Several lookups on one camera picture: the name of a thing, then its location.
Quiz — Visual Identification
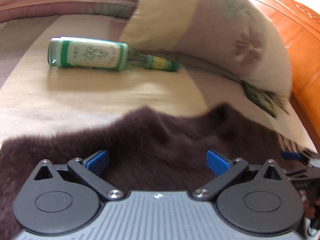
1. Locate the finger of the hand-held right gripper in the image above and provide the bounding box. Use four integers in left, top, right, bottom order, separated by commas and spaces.
281, 150, 320, 165

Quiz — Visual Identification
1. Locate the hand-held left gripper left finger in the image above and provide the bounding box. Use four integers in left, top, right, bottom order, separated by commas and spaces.
30, 150, 125, 202

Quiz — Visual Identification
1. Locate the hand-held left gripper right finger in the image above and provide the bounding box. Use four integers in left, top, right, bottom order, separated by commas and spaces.
194, 150, 288, 202

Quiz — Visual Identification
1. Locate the brown fuzzy sweater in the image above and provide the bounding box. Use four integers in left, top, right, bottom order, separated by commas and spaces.
0, 104, 310, 240

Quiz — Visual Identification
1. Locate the person's right hand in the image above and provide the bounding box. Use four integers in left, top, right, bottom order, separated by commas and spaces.
300, 191, 317, 218

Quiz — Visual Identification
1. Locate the dark patterned flat case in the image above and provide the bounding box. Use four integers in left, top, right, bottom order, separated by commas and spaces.
244, 82, 278, 117

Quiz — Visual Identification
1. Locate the wooden headboard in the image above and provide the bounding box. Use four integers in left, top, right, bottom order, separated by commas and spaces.
250, 0, 320, 153

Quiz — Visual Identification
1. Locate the green glass bottle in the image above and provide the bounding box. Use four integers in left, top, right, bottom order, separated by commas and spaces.
47, 37, 179, 72

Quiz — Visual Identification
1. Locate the floral patchwork pillow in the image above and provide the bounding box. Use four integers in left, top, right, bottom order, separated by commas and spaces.
120, 0, 292, 100

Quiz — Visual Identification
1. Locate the folded pink floral quilt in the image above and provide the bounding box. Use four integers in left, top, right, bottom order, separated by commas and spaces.
0, 0, 148, 23

